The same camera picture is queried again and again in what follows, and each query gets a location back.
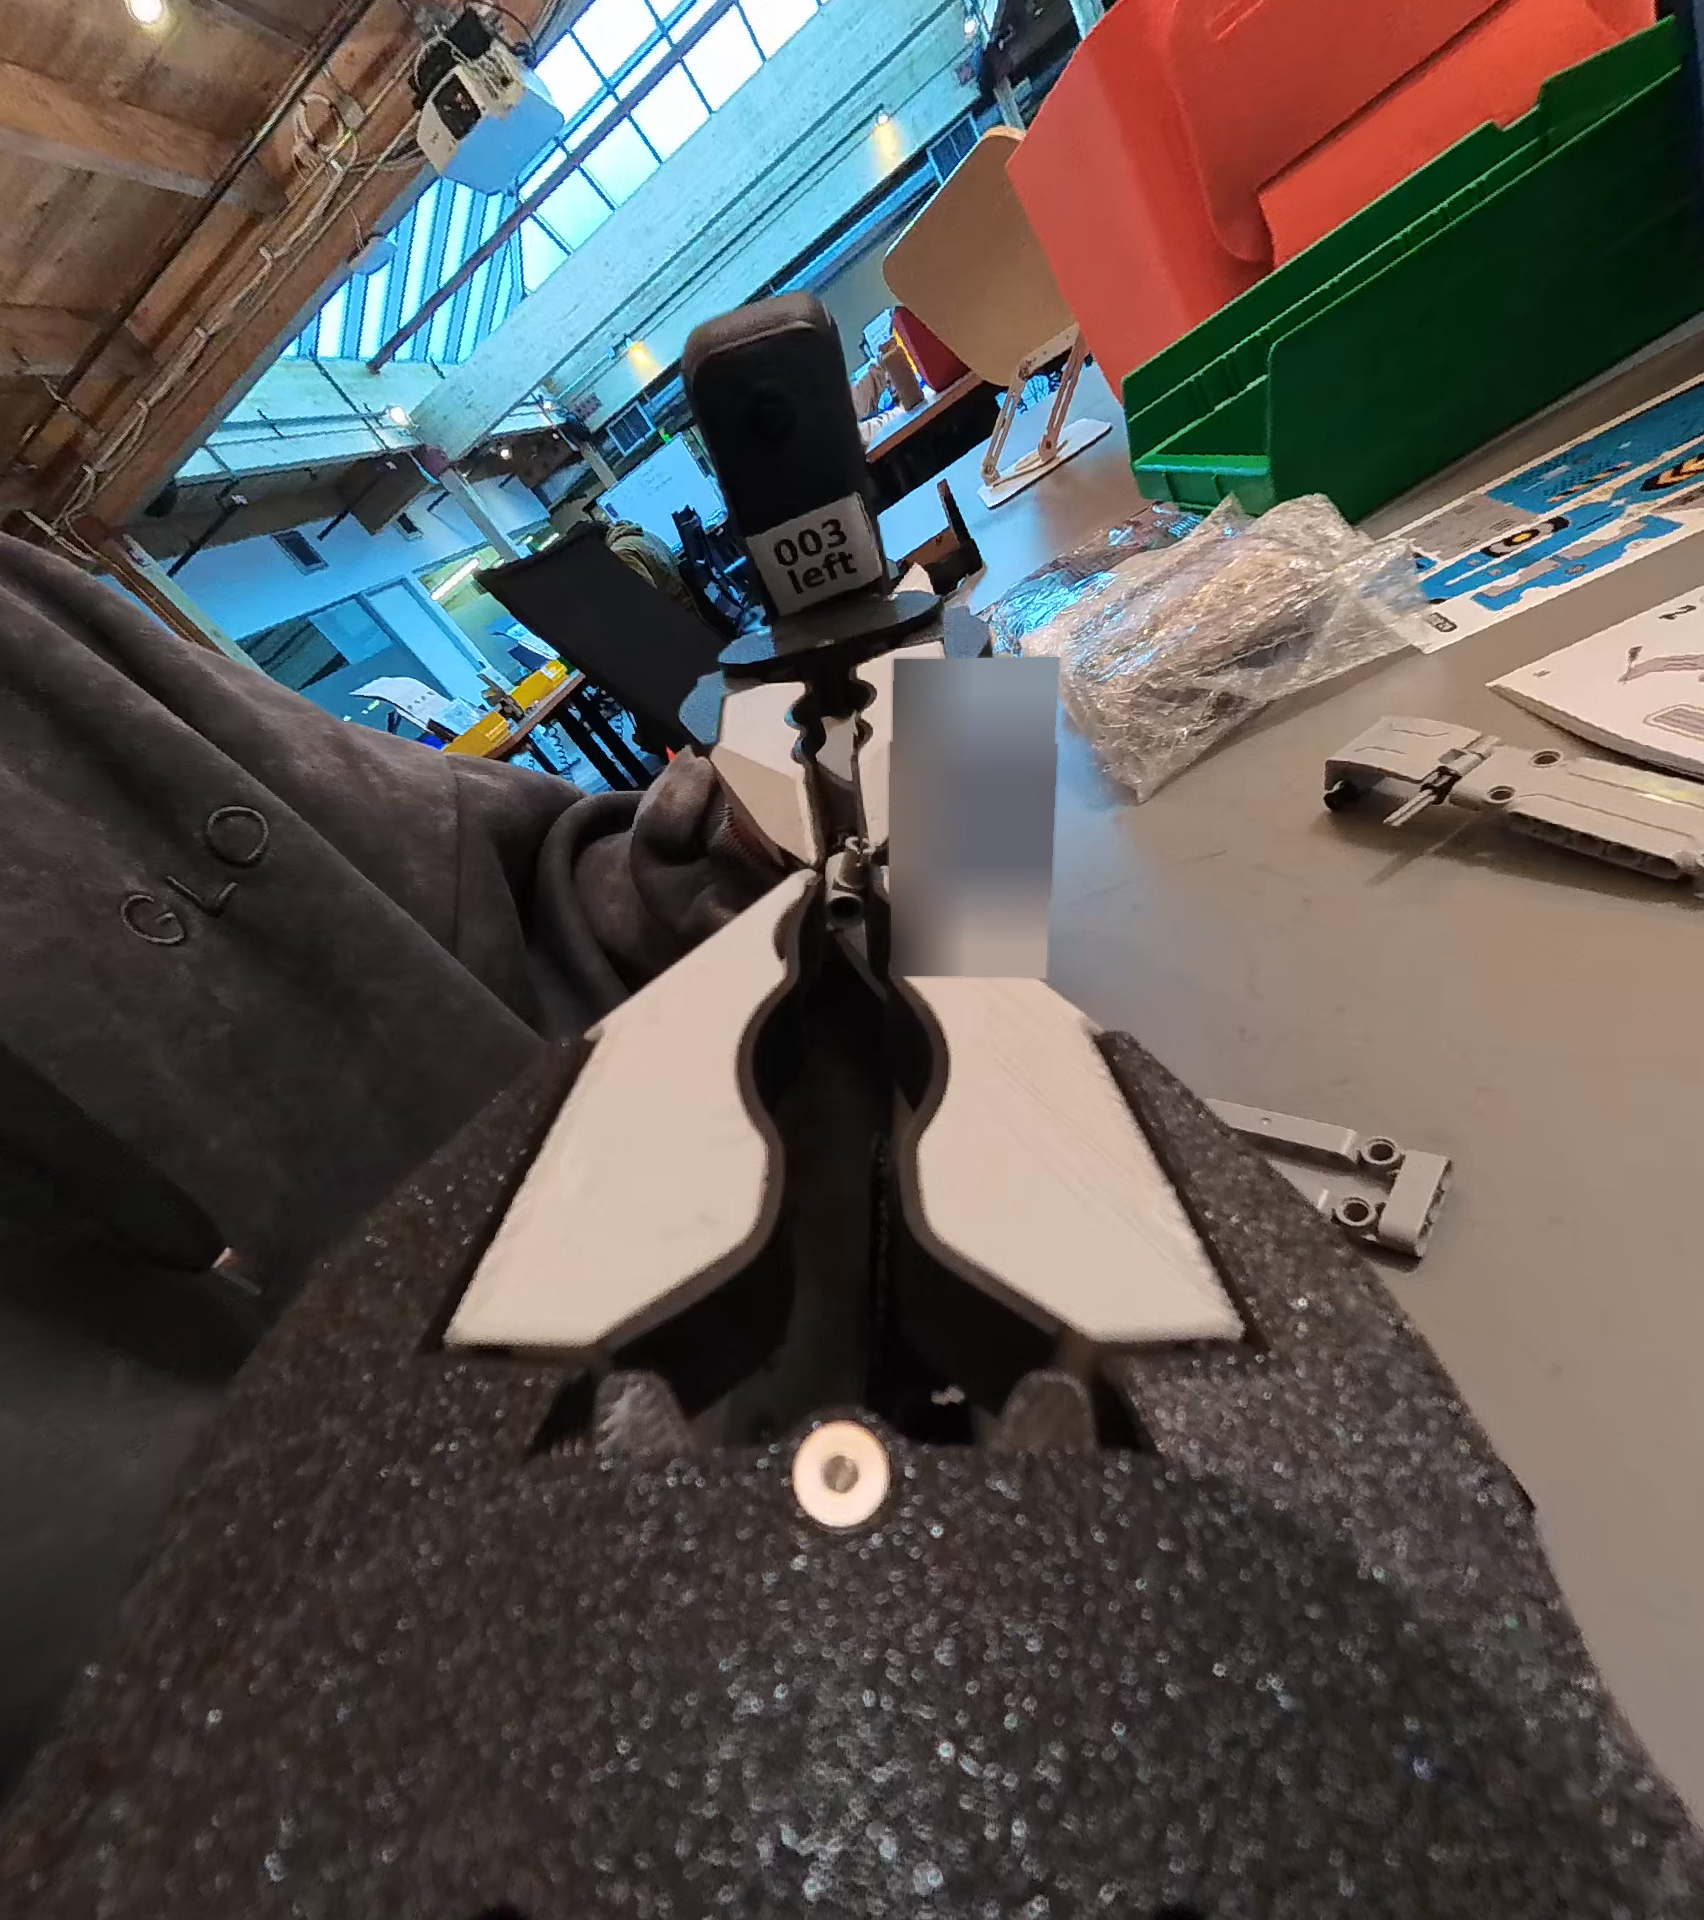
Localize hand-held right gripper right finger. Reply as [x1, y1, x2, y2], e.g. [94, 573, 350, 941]
[857, 884, 1247, 1419]

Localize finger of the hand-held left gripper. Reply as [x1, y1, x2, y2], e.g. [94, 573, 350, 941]
[814, 659, 896, 857]
[708, 681, 815, 871]

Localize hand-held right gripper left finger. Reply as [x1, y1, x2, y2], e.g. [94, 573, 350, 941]
[444, 870, 824, 1419]

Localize grey panel with holes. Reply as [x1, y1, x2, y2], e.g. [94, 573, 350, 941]
[1457, 741, 1704, 910]

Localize grey desk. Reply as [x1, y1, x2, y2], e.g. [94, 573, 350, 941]
[865, 322, 1704, 1920]

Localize black office chair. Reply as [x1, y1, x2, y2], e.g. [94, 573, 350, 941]
[474, 523, 726, 791]

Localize brown cardboard piece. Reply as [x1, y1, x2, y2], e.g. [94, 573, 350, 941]
[882, 126, 1049, 395]

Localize crumpled clear plastic wrap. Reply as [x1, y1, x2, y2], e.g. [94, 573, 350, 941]
[984, 494, 1433, 808]

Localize white ceiling projector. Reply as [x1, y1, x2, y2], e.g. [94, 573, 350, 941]
[407, 5, 564, 191]

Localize orange plastic case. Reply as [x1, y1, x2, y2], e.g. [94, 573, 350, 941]
[1003, 0, 1663, 404]

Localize person's grey sweater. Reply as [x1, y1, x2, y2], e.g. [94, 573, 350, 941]
[0, 502, 793, 1801]

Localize green plastic bins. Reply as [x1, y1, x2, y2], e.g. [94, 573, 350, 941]
[1122, 13, 1704, 527]

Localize blue sticker sheet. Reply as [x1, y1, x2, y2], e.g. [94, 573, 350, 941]
[1392, 352, 1704, 658]

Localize white instruction booklet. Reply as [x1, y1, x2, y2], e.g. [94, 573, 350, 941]
[1486, 532, 1704, 823]

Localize grey open frame piece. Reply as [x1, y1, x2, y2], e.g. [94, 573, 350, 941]
[1203, 1094, 1457, 1265]

